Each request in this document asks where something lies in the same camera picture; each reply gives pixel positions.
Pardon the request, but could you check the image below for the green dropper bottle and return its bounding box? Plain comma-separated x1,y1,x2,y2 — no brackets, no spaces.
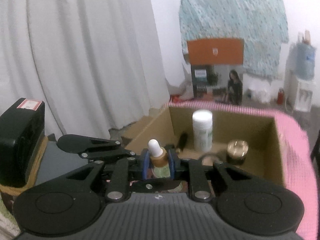
148,139,170,178

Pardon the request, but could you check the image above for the black cylinder tube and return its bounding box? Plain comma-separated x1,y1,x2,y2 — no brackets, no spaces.
176,132,188,154

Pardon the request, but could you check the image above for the gold lid cosmetic jar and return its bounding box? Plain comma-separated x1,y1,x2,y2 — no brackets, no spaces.
226,140,249,165

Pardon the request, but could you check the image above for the white vitamin bottle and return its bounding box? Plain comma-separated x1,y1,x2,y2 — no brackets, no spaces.
192,109,213,153

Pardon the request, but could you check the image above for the black electrical tape roll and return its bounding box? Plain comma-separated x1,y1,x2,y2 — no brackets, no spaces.
199,153,222,166

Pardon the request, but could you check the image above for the small cardboard box on floor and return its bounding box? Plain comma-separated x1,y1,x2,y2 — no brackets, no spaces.
121,116,154,146

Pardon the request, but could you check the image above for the brown cardboard box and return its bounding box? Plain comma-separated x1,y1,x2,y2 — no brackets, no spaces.
126,105,286,186

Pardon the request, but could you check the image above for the white curtain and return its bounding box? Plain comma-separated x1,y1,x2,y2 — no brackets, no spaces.
1,0,169,139

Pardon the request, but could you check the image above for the orange Philips product box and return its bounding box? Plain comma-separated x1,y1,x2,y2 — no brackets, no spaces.
187,38,244,106

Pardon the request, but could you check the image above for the pink checkered tablecloth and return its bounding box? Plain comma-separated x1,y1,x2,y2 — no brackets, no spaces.
165,101,319,239

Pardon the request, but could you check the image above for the white water dispenser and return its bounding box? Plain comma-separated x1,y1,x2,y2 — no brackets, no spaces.
284,70,316,113

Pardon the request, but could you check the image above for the blue water jug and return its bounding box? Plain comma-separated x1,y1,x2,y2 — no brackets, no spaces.
295,30,316,81

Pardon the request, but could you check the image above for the floral blue wall cloth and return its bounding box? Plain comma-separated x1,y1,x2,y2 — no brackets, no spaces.
179,0,289,79

